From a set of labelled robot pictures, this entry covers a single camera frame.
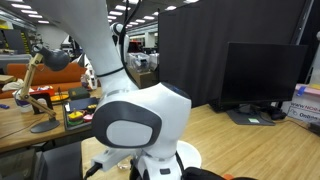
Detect brown cardboard box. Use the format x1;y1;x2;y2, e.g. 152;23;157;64
128;68;159;89

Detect clear storage bins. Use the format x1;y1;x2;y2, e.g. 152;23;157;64
128;52;160;73

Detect black curtain divider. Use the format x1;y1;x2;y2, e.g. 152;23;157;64
157;0;316;109

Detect black and yellow toy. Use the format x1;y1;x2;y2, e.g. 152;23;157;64
86;103;99;114

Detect white bowl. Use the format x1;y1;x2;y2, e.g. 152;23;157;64
175;140;203;169

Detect pink toy block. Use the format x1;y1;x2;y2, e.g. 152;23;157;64
83;113;95;123

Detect dark green box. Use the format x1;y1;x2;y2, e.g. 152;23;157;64
67;87;91;100

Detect black tray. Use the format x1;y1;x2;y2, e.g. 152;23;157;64
62;97;101;132

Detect yellow toy block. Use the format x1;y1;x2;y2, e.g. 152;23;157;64
68;110;85;122

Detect black rounded object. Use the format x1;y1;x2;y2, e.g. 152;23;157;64
179;167;258;180

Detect black computer monitor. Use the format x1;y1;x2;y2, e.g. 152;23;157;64
218;41;309;127

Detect yellow orange dish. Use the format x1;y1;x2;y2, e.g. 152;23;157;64
49;93;70;104

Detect orange sofa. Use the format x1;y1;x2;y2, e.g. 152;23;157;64
0;62;88;99

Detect red box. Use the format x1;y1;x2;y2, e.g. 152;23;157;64
31;85;56;98

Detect black desk item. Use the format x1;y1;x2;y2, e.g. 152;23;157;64
269;109;288;121

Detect wooden desk lamp grey head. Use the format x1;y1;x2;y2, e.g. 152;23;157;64
18;44;72;134

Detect dark grey chair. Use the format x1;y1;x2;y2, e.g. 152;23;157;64
33;141;84;180

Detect clear plastic bottle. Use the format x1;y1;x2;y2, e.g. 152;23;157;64
13;89;34;114

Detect white printed box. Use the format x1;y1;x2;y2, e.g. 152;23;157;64
287;83;320;125

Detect black camera cable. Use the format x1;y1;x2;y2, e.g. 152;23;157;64
82;162;103;180

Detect black frame stand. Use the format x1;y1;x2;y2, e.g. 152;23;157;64
30;92;54;115

